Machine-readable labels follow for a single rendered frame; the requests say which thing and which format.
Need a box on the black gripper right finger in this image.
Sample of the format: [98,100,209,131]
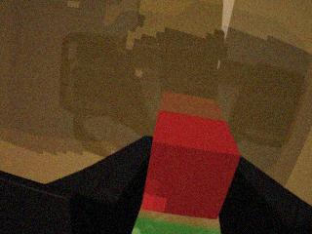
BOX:
[218,156,312,234]

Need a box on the red block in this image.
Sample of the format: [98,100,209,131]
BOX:
[140,110,241,219]

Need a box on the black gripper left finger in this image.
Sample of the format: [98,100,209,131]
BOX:
[0,136,153,234]

